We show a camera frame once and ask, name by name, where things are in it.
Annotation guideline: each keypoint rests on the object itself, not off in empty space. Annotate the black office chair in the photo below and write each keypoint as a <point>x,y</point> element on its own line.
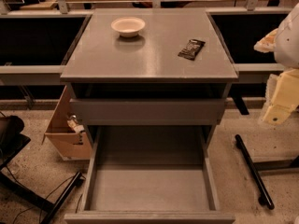
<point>12,141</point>

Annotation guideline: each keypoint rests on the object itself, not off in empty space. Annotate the black chair base leg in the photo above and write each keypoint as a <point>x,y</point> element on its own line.
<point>264,198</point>

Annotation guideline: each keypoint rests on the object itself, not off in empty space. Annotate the cardboard box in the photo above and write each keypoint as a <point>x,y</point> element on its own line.
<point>69,144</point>

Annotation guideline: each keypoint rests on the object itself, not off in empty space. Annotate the closed grey top drawer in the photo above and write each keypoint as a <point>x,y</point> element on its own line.
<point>148,111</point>

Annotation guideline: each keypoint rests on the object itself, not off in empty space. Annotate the black stand leg bar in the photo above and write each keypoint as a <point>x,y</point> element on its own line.
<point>75,181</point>

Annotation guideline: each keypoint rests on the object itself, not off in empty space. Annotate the white paper bowl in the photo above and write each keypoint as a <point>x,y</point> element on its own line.
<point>128,26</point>

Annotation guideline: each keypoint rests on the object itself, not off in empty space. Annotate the open grey middle drawer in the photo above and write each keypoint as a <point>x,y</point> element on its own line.
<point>149,175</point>

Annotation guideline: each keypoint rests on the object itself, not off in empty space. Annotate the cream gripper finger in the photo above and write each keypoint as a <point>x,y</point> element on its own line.
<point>267,43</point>
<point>282,96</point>

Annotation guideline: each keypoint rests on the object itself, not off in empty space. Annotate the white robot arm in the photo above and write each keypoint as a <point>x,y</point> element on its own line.
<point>286,51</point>

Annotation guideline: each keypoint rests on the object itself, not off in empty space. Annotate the black rxbar chocolate wrapper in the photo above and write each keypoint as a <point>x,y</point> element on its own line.
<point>191,50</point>

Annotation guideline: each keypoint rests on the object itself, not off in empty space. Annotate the grey drawer cabinet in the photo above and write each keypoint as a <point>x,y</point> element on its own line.
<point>105,65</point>

